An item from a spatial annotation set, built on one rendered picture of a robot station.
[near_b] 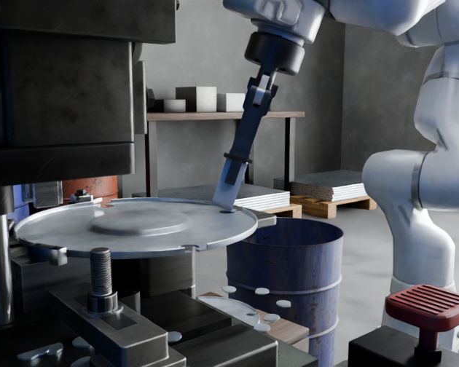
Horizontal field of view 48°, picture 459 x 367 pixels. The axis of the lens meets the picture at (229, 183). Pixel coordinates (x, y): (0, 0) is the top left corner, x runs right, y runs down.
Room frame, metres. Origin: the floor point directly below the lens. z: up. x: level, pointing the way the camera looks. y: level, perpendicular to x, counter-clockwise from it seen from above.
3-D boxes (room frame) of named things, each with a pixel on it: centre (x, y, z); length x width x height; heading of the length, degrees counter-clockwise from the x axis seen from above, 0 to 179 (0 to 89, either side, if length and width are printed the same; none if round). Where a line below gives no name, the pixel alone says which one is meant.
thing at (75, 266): (0.55, 0.21, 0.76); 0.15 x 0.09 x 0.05; 39
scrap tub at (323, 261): (1.80, -0.19, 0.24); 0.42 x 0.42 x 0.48
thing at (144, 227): (0.63, 0.11, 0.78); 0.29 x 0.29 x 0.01
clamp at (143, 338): (0.42, 0.10, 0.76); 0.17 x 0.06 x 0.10; 39
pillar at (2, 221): (0.44, 0.21, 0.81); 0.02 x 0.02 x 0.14
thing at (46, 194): (0.55, 0.20, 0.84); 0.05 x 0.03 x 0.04; 39
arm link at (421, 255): (1.00, -0.35, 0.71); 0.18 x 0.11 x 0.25; 51
